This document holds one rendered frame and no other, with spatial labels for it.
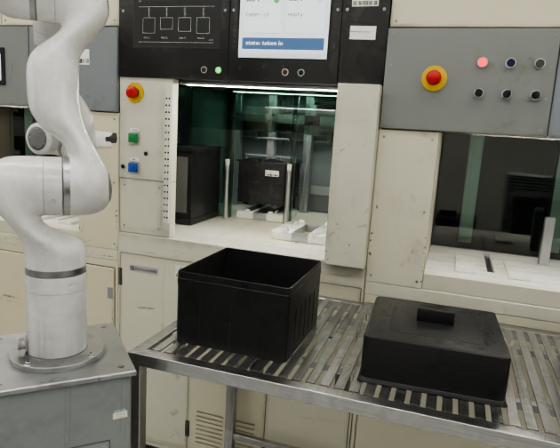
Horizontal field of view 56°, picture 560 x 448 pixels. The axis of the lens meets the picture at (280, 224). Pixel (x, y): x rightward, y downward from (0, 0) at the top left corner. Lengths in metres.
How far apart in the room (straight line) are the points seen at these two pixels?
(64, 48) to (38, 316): 0.54
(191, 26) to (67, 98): 0.73
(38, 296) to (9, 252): 1.13
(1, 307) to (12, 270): 0.17
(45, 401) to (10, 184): 0.42
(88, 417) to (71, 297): 0.24
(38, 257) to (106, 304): 0.93
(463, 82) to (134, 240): 1.18
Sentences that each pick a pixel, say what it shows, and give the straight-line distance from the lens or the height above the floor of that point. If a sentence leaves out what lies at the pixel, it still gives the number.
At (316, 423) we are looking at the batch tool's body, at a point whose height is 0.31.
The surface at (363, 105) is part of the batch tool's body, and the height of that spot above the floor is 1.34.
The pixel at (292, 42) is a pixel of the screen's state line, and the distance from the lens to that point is 1.67.
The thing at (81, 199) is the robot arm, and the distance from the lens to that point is 1.13.
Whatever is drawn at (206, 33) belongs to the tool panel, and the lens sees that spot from 1.78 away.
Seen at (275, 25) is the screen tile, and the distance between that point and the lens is 1.69.
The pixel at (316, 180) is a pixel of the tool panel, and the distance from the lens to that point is 2.56.
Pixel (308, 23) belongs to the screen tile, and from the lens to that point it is 1.66.
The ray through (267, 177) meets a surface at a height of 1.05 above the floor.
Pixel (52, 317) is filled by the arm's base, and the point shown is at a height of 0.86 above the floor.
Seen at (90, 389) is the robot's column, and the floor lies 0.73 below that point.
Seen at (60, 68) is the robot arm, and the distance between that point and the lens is 1.18.
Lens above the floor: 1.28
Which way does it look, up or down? 11 degrees down
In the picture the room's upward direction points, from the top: 3 degrees clockwise
